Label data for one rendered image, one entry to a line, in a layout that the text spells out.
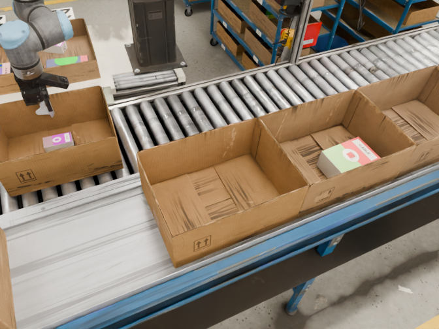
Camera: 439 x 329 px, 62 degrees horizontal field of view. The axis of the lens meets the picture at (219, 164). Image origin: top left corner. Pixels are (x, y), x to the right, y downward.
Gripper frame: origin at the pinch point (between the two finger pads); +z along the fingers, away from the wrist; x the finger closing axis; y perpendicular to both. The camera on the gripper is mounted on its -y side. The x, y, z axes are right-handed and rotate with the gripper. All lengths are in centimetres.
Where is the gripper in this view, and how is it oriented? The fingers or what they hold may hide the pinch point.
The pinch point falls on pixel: (52, 111)
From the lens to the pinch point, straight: 155.3
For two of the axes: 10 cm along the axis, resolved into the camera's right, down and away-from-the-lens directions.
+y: -9.0, 2.9, -3.1
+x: 4.2, 7.7, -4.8
